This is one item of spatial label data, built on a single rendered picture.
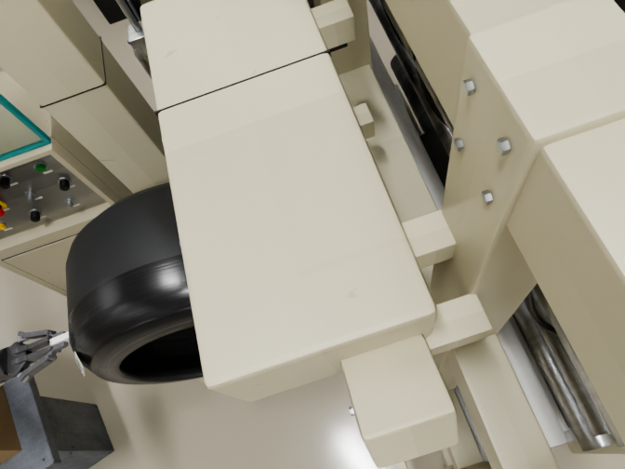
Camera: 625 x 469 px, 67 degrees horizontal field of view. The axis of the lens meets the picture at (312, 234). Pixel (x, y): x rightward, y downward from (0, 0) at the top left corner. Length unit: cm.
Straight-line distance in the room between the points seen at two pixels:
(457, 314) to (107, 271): 67
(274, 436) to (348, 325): 186
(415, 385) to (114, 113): 78
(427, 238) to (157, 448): 211
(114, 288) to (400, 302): 62
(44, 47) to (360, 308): 69
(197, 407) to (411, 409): 200
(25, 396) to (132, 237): 122
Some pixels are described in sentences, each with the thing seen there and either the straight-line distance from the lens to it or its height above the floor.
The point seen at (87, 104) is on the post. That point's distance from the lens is 102.
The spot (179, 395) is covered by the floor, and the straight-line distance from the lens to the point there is 250.
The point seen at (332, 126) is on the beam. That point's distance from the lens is 60.
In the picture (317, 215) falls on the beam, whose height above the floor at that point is 178.
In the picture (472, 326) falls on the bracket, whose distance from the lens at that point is 59.
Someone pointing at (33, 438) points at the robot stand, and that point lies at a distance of 205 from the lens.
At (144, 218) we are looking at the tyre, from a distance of 99.
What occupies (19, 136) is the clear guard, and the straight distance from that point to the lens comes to 158.
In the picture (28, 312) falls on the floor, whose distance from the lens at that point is 310.
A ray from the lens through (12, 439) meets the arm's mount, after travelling 206.
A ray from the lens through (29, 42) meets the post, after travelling 94.
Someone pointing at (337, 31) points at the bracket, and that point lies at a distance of 80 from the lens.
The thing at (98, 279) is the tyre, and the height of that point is 147.
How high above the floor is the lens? 225
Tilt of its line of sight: 63 degrees down
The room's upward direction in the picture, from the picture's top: 23 degrees counter-clockwise
